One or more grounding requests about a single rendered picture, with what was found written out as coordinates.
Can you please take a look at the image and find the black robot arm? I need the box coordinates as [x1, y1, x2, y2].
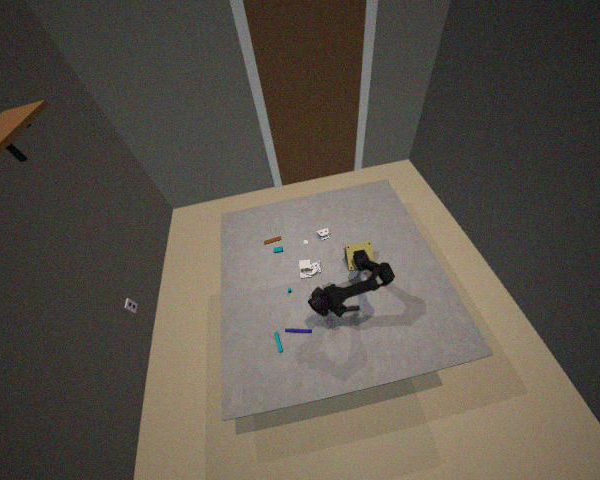
[308, 250, 395, 317]

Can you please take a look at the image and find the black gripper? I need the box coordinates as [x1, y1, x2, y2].
[311, 287, 347, 317]

